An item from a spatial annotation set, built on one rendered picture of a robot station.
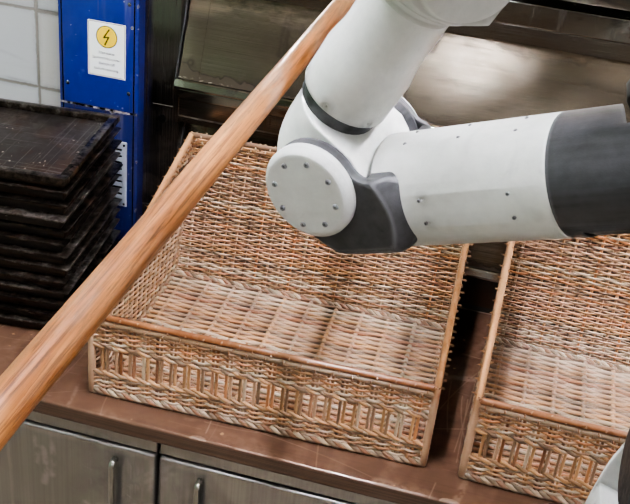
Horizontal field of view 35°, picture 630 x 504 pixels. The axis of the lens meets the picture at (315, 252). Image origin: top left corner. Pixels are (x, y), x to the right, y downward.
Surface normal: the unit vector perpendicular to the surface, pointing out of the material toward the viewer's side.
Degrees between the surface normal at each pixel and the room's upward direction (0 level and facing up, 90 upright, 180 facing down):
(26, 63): 90
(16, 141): 0
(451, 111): 70
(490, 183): 77
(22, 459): 90
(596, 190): 90
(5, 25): 90
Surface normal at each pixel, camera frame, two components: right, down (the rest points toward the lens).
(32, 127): 0.10, -0.87
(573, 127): -0.49, -0.63
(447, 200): -0.51, 0.49
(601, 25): -0.25, 0.46
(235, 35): -0.20, 0.13
